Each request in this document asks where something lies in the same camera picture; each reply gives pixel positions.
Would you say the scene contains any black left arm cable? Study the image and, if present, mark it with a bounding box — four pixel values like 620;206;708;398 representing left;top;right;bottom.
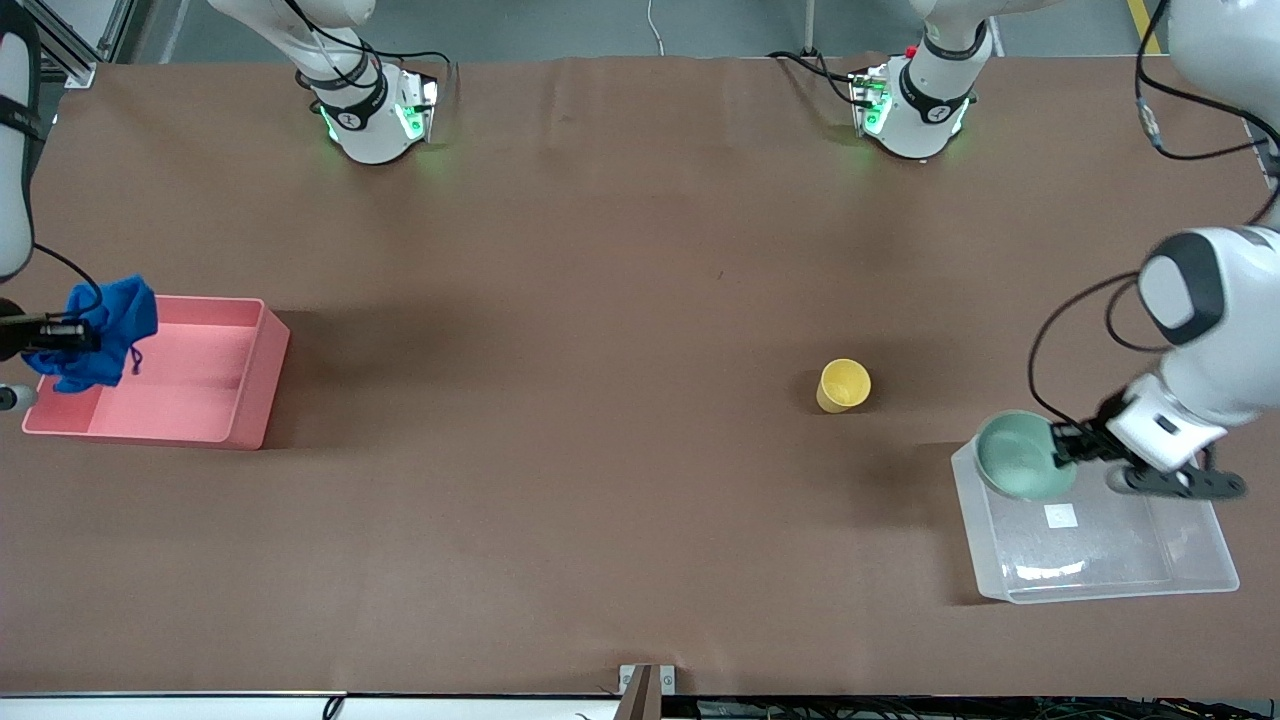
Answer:
1028;0;1280;433

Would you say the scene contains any pale green bowl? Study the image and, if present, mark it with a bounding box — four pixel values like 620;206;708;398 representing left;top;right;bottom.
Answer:
974;410;1079;503

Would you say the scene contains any brown table cover sheet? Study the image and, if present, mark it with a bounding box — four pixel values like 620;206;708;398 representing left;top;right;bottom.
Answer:
0;55;1280;698

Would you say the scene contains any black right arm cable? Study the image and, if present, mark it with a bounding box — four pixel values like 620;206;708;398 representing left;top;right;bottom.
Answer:
0;0;106;306

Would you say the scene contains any metal base connector bracket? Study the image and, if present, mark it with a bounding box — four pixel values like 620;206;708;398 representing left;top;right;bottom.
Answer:
398;72;441;143
850;68;893;138

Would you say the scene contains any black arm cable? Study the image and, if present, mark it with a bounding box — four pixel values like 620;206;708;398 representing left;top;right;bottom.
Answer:
1028;0;1280;433
0;0;106;306

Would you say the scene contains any yellow cup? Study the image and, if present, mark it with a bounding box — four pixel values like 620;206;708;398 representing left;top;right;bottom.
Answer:
816;358;872;414

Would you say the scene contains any pink plastic bin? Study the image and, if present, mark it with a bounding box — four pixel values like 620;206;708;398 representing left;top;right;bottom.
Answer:
22;295;291;451

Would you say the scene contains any black base power cable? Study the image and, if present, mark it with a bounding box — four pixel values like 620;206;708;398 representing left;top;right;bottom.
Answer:
768;48;863;106

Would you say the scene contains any clear plastic box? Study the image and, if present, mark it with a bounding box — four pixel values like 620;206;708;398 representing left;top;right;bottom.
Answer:
950;440;1241;605

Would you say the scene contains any blue cloth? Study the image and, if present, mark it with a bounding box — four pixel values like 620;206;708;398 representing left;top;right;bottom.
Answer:
22;275;159;394

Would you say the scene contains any metal table edge bracket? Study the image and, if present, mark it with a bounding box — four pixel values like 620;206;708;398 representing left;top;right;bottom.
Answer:
618;664;677;720

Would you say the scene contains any aluminium frame profile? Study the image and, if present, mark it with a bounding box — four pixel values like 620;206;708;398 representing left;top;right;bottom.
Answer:
35;0;156;89

